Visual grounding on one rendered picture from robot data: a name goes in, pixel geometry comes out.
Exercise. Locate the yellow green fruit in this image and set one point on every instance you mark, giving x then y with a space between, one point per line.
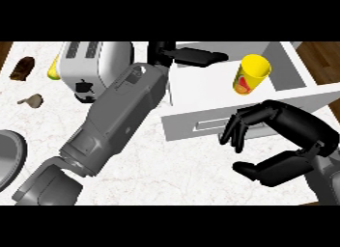
53 70

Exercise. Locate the white open drawer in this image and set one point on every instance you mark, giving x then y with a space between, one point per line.
233 74

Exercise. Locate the grey round metal bowl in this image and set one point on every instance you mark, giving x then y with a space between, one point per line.
1 160

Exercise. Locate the white toaster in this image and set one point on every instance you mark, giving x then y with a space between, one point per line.
93 69

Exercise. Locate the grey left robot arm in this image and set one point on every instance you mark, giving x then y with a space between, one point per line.
112 119

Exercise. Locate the tan mushroom piece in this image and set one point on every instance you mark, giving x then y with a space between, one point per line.
32 100

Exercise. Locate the white drawer front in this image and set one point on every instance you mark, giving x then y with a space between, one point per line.
252 119

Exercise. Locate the yellow cup with fruit print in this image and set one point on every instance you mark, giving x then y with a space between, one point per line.
251 74

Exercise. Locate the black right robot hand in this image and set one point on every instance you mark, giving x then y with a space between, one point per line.
291 128

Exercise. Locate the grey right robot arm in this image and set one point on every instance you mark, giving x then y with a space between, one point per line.
330 180

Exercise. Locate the dark brown food piece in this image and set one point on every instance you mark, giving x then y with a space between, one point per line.
22 68

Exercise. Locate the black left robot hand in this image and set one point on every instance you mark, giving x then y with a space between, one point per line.
186 55

